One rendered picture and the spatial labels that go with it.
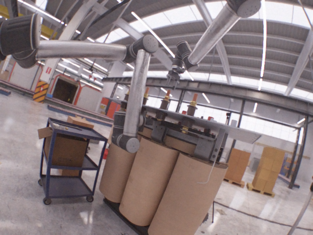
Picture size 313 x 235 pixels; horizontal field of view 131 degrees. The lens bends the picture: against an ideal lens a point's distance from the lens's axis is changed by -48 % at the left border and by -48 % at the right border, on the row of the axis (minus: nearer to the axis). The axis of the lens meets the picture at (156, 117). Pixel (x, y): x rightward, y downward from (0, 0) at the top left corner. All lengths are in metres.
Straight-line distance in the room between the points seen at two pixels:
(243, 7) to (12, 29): 1.02
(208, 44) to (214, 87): 9.15
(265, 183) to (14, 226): 6.14
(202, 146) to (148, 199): 0.68
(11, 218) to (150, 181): 1.42
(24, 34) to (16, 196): 1.54
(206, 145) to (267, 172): 4.81
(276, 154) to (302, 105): 5.31
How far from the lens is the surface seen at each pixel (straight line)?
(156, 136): 1.23
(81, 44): 1.05
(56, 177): 2.05
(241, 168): 5.66
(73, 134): 1.37
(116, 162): 1.53
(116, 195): 1.69
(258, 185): 5.70
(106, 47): 1.09
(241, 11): 0.71
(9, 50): 0.84
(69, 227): 1.59
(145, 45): 0.99
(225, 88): 9.84
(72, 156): 1.53
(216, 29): 0.84
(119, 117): 1.02
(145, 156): 1.25
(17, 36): 0.79
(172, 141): 1.25
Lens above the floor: 1.22
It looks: 4 degrees up
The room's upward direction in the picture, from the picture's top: 19 degrees clockwise
